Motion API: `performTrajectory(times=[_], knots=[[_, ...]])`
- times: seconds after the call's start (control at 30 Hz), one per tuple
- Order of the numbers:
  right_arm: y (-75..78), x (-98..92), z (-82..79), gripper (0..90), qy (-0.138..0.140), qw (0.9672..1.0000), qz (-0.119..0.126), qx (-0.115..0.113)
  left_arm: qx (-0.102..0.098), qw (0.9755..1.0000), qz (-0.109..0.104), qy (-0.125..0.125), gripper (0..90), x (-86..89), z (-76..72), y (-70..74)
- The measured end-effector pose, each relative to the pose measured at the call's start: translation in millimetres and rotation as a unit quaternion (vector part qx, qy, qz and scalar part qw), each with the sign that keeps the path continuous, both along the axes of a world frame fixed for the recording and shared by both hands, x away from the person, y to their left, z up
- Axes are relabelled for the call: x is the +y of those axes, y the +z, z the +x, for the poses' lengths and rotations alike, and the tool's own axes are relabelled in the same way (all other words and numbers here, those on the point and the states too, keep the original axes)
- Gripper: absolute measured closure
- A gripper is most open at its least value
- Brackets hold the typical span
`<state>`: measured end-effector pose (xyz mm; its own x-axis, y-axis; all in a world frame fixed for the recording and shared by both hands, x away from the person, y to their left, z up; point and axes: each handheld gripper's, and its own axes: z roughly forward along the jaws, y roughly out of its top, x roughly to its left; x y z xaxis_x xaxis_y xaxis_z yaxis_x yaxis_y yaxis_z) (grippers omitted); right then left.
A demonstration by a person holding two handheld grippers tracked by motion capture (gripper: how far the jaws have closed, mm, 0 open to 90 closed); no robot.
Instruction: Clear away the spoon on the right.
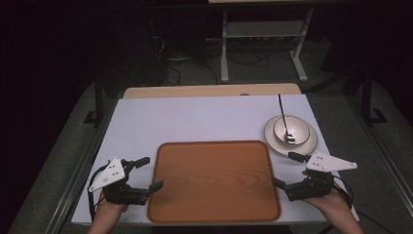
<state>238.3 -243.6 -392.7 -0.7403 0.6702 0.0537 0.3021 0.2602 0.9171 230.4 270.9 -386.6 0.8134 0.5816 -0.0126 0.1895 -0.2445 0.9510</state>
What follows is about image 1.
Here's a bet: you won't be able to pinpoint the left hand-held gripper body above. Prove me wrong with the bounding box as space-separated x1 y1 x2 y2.
88 157 152 207

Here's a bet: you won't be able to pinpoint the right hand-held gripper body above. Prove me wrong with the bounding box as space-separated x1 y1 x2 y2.
285 152 358 203

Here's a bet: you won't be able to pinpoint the person's left hand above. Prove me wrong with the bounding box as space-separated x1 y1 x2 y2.
95 190 130 217

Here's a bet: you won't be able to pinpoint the person's right hand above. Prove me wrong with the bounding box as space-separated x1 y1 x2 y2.
301 170 351 214

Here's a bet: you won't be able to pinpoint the white round plate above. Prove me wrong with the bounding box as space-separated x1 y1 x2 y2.
263 115 319 157

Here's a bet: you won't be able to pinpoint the white bowl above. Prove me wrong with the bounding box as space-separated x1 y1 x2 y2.
273 115 312 146

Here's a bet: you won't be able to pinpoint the metal spoon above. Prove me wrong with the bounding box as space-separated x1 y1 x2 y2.
277 93 297 144

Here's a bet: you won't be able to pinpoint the brown wooden tray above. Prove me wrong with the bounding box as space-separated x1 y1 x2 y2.
147 139 282 224

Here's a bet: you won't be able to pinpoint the white table cover sheet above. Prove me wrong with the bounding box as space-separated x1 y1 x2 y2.
70 94 360 226

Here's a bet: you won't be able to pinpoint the black metal stand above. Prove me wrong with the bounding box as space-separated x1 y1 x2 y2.
358 66 390 127
83 72 109 127

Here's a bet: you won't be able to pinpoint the white metal stand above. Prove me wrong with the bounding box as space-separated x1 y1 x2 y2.
219 9 315 84

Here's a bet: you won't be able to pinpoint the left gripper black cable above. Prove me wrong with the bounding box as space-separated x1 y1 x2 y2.
87 161 111 222

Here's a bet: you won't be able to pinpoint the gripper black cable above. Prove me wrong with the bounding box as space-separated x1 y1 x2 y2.
87 161 111 222
324 175 398 234

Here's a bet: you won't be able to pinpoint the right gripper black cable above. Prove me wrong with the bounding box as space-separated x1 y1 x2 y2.
324 175 398 234

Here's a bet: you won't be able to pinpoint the aluminium rail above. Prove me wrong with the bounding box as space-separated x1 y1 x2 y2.
52 97 120 234
344 96 413 209

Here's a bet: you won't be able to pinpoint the hanging black cables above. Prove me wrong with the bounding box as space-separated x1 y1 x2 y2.
149 18 219 88

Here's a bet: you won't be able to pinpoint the black floor cables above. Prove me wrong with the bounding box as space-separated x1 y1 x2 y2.
225 48 271 68

